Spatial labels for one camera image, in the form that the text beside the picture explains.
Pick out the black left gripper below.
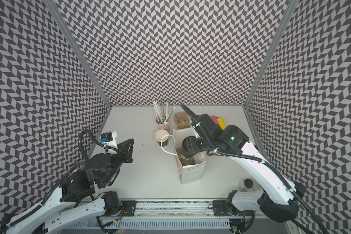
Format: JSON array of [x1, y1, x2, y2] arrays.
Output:
[[98, 138, 135, 188]]

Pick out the pulp two cup carrier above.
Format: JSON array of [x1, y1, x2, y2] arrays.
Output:
[[176, 147, 196, 167]]

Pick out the cartoon animal paper gift bag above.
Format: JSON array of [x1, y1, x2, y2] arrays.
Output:
[[161, 128, 206, 184]]

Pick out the green straw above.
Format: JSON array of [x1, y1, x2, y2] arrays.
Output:
[[164, 106, 176, 123]]

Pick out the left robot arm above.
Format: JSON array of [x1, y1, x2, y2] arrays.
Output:
[[0, 129, 135, 234]]

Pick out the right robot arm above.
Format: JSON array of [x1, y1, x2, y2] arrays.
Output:
[[181, 104, 328, 234]]

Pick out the magenta paper napkin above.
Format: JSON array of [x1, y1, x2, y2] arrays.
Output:
[[210, 116, 219, 125]]

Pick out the yellow paper napkin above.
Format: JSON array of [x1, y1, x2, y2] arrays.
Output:
[[216, 118, 226, 130]]

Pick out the stacked pulp cup carriers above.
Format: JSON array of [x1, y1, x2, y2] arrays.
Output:
[[174, 112, 191, 130]]

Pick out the black sleeved paper cup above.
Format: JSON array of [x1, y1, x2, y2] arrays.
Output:
[[155, 129, 169, 147]]

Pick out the pink metal straw bucket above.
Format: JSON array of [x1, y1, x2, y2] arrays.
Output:
[[155, 118, 171, 132]]

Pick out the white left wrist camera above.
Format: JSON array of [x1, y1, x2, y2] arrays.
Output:
[[99, 131, 118, 155]]

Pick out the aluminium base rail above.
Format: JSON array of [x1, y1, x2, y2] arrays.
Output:
[[55, 197, 252, 220]]

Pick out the aluminium corner post right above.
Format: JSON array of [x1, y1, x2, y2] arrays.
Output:
[[244, 0, 299, 109]]

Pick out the aluminium corner post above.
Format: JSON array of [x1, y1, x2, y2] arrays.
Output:
[[43, 0, 112, 109], [244, 0, 299, 109]]

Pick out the aluminium corner post left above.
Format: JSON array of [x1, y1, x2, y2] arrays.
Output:
[[43, 0, 112, 109]]

